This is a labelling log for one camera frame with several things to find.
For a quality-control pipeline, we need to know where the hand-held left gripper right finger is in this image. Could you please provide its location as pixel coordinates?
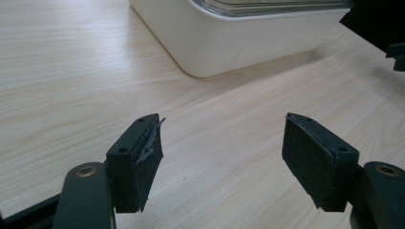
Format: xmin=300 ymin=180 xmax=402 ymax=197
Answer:
xmin=281 ymin=112 xmax=360 ymax=213

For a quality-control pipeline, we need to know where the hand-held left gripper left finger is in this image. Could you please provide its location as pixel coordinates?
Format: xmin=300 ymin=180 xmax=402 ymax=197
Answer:
xmin=105 ymin=113 xmax=166 ymax=214

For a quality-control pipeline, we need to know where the clear glass dish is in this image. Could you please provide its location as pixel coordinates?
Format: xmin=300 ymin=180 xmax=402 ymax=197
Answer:
xmin=190 ymin=0 xmax=354 ymax=18

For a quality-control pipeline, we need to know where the white plastic container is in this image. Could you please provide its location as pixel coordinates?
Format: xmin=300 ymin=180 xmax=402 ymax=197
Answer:
xmin=128 ymin=0 xmax=352 ymax=78

